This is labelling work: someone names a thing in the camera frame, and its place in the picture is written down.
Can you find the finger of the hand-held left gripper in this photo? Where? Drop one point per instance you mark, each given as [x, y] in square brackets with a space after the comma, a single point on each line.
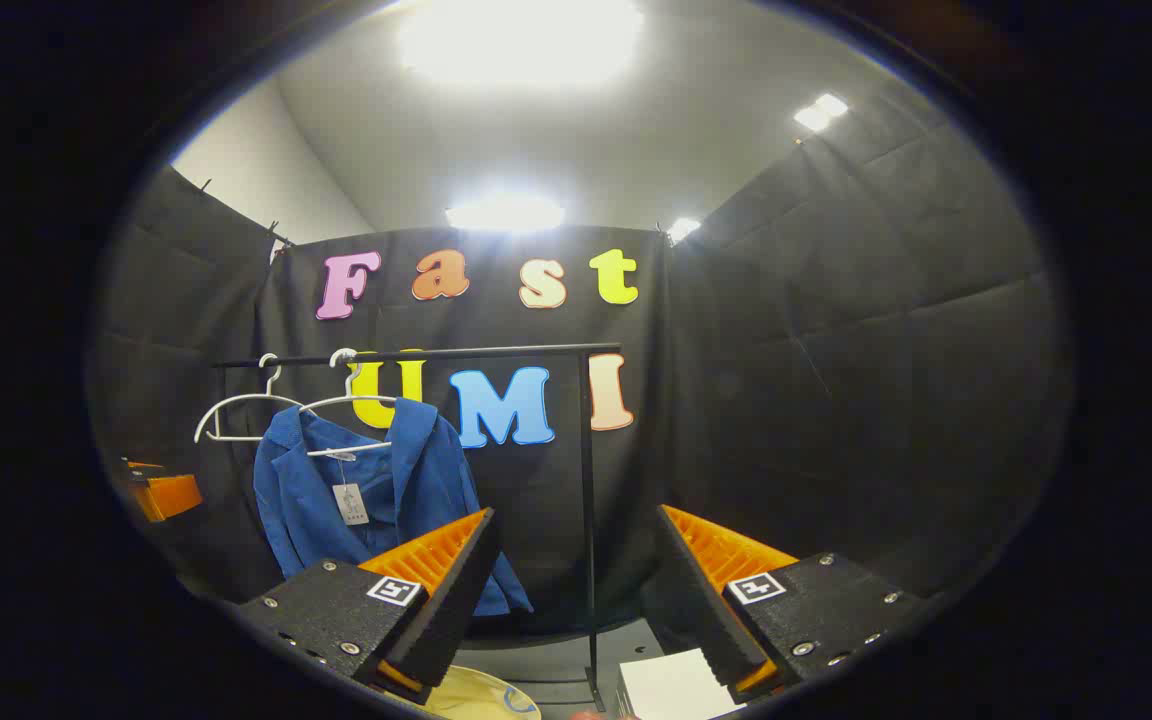
[171, 497]

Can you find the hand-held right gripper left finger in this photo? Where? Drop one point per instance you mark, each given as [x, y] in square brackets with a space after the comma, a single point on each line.
[461, 600]

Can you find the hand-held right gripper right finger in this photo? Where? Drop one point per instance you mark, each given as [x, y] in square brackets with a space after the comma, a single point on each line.
[696, 610]

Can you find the white laundry hamper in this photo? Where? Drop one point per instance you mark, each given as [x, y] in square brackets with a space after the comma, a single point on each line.
[676, 688]

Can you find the white plastic hanger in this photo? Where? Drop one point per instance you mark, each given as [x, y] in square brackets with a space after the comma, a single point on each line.
[236, 402]
[356, 400]

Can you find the black metal clothes rack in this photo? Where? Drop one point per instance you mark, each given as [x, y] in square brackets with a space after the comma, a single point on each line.
[587, 480]

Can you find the pale yellow round object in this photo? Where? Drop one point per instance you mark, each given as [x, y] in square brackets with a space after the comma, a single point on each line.
[476, 697]

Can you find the black backdrop cloth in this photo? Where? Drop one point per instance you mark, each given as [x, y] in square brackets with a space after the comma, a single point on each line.
[836, 350]

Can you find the large ceiling light panel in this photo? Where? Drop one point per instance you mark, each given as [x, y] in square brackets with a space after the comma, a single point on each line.
[521, 40]

